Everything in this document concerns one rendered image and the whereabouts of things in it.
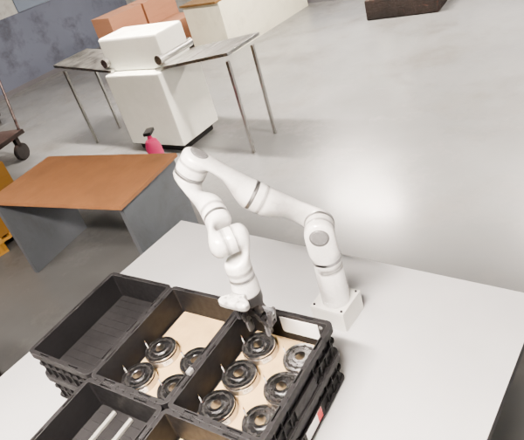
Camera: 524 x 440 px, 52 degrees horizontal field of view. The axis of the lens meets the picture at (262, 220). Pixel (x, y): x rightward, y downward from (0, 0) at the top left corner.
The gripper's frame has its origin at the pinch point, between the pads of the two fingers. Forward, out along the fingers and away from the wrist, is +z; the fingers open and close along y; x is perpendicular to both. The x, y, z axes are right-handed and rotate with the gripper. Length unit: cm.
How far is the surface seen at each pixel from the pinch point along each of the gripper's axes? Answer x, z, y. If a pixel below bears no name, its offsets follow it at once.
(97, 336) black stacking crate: 12, 11, 64
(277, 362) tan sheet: 1.9, 11.0, -3.8
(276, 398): 14.5, 8.2, -11.4
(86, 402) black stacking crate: 36, 6, 40
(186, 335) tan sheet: 1.5, 11.1, 30.9
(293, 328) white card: -7.4, 6.0, -5.4
